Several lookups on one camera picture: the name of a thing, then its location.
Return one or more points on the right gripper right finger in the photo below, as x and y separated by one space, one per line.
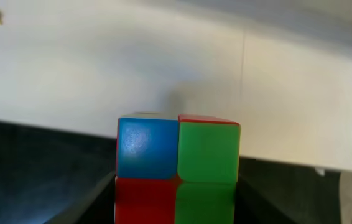
250 208

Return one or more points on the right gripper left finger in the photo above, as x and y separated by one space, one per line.
98 208

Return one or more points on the many-coloured puzzle cube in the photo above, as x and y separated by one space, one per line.
148 146

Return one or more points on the white shelf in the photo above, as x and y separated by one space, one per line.
70 77

